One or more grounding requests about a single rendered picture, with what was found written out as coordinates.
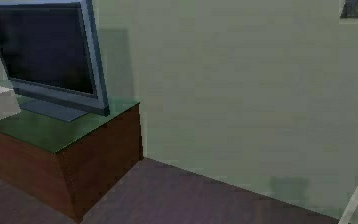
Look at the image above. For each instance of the brown stand with green top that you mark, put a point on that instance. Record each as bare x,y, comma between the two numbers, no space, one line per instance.
87,160

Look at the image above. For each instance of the grey flat television set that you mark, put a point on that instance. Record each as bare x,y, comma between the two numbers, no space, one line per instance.
43,46

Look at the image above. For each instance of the beige box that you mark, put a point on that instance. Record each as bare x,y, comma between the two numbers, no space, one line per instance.
0,103

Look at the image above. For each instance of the pale slanted pole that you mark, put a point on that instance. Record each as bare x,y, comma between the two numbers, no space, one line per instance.
357,196

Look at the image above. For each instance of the framed dark picture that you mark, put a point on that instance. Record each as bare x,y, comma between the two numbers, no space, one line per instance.
356,8

